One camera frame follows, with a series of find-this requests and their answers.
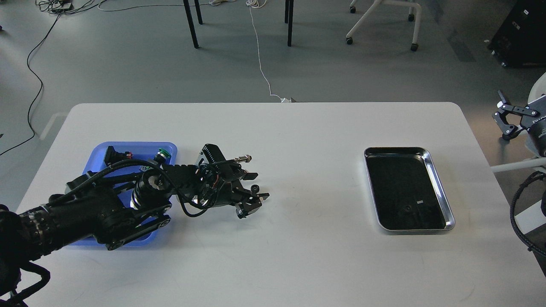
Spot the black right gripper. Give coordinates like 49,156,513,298
493,90,546,157

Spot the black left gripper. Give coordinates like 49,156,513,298
194,144,270,218

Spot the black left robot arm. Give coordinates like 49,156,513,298
1,144,269,307

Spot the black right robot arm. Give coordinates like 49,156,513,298
491,90,546,258

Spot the black equipment case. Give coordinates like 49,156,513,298
488,0,546,68

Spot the blue plastic tray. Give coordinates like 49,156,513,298
68,142,178,247

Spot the silver metal tray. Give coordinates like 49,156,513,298
363,147,456,235

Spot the white rolling chair base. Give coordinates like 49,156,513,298
345,0,423,52

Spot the black table leg right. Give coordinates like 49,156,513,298
284,0,294,47

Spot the black table leg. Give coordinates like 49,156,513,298
284,0,294,47
183,0,203,49

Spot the black table leg left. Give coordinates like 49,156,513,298
183,0,203,49

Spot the green push button switch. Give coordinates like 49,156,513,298
153,148,171,165

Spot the white floor cable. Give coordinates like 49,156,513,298
246,0,285,102

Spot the black floor cable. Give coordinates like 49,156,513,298
0,0,107,156

